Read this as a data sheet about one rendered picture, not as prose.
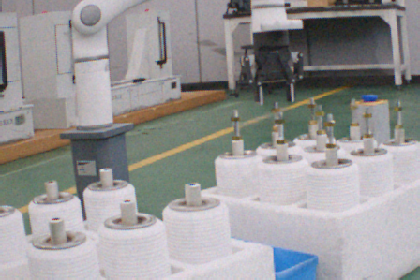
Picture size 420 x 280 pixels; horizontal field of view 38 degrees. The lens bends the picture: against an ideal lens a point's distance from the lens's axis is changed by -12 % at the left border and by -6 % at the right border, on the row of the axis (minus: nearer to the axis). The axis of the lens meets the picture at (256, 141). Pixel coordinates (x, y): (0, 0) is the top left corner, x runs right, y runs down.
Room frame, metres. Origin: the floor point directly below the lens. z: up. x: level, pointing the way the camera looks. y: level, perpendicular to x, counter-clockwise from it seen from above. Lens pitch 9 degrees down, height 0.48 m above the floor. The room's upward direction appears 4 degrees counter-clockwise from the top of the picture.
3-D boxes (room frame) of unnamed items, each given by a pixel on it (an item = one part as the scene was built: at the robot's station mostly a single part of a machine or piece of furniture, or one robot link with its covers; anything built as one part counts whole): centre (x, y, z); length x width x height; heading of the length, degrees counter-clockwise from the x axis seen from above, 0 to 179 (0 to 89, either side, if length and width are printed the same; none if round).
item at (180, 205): (0.92, 0.10, 0.25); 0.08 x 0.08 x 0.01
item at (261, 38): (1.40, -0.05, 0.46); 0.08 x 0.08 x 0.09
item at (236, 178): (1.31, 0.04, 0.16); 0.10 x 0.10 x 0.18
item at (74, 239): (0.75, 0.26, 0.25); 0.08 x 0.08 x 0.01
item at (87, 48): (1.58, 0.40, 0.54); 0.09 x 0.09 x 0.17; 17
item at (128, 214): (0.84, 0.18, 0.26); 0.02 x 0.02 x 0.03
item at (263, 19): (1.38, -0.05, 0.53); 0.11 x 0.09 x 0.06; 22
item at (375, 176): (1.23, -0.21, 0.16); 0.10 x 0.10 x 0.18
